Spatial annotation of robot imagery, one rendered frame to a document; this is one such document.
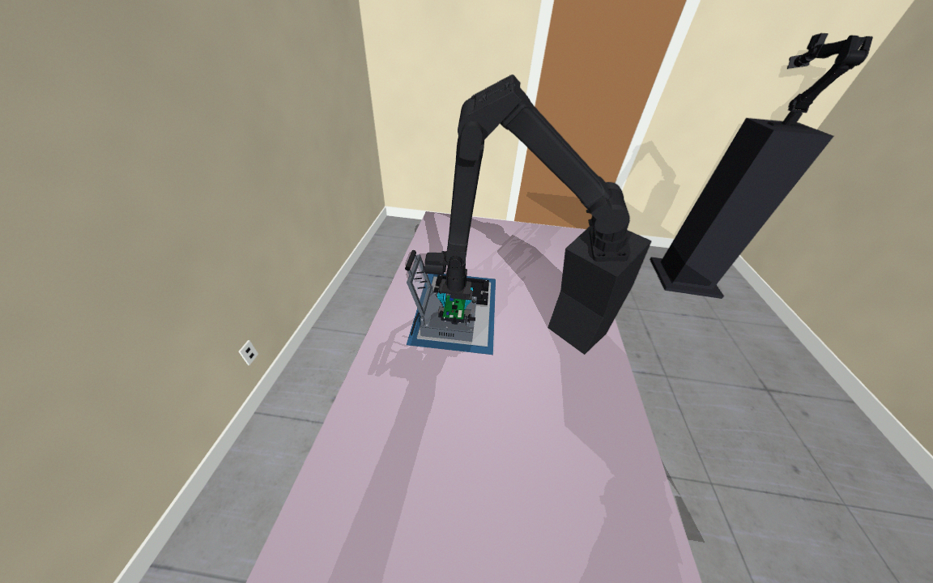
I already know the green circuit board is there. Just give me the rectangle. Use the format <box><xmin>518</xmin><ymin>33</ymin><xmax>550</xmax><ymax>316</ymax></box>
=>
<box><xmin>443</xmin><ymin>296</ymin><xmax>466</xmax><ymax>319</ymax></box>

